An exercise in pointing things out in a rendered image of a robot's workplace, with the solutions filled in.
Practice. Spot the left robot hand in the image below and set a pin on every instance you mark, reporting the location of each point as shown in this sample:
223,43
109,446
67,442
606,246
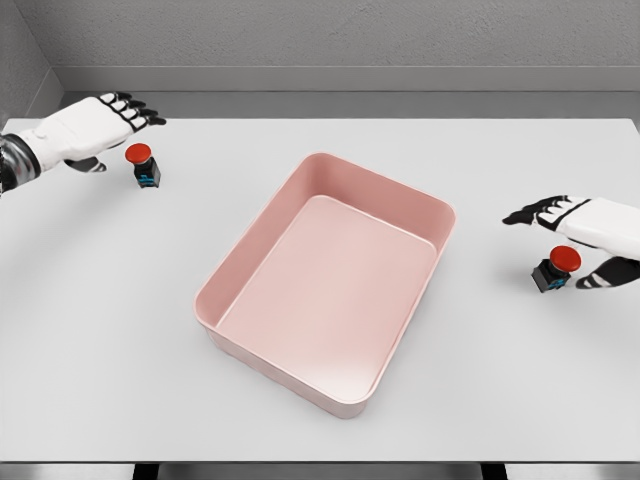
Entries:
85,130

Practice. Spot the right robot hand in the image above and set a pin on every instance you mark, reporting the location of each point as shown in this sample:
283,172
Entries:
585,220

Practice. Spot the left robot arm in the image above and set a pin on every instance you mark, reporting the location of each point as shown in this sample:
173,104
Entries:
17,157

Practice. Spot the pink rectangular basket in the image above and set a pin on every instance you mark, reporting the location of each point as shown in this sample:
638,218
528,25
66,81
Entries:
325,285

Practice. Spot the red button industrial switch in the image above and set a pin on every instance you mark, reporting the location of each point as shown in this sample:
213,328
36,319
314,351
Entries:
557,270
145,165

